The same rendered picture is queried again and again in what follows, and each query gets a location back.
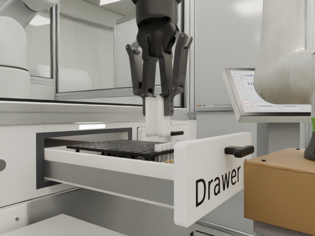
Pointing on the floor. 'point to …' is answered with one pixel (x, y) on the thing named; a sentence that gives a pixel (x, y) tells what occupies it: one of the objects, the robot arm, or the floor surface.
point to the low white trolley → (63, 228)
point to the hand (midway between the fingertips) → (158, 117)
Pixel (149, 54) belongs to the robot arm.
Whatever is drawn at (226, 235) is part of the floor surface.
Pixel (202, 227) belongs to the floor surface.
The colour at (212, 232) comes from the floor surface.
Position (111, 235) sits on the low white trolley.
